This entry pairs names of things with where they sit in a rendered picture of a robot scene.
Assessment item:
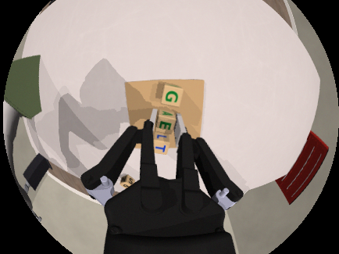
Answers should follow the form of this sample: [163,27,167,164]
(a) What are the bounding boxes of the tan square mat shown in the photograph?
[125,80,204,139]

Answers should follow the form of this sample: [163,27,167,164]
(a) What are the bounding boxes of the tan letter block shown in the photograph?
[153,132,170,155]
[160,83,184,107]
[155,109,177,134]
[120,175,135,188]

